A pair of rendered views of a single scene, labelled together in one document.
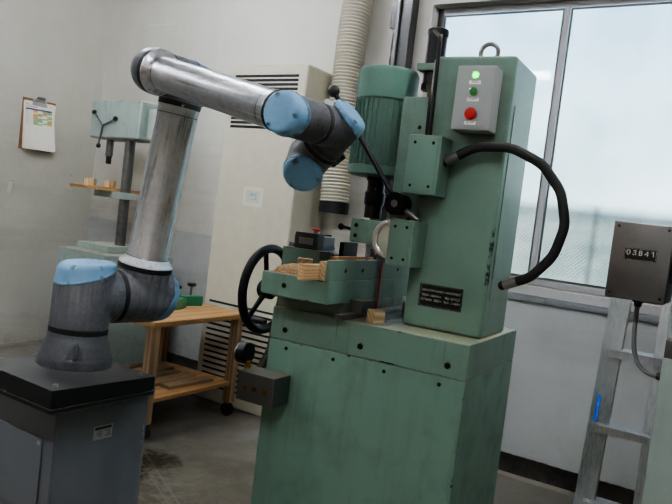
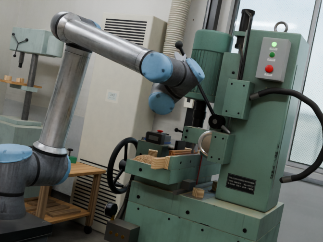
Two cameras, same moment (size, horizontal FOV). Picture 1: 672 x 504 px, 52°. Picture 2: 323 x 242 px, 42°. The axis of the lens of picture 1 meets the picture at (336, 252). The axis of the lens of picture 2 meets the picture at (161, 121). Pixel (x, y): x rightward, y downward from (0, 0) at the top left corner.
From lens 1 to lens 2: 0.18 m
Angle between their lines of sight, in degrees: 2
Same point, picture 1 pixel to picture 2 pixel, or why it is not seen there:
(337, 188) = not seen: hidden behind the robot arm
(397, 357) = (211, 222)
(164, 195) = (66, 105)
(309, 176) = (166, 105)
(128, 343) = not seen: hidden behind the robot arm
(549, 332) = (295, 196)
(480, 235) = (269, 146)
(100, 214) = (12, 97)
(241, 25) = not seen: outside the picture
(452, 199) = (252, 121)
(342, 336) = (176, 204)
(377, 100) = (206, 53)
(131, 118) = (37, 40)
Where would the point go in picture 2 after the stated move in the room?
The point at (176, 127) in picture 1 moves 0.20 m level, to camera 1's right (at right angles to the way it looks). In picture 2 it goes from (77, 63) to (124, 71)
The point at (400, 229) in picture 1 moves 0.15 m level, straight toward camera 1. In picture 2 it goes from (218, 139) to (221, 142)
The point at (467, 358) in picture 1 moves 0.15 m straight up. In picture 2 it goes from (258, 226) to (266, 187)
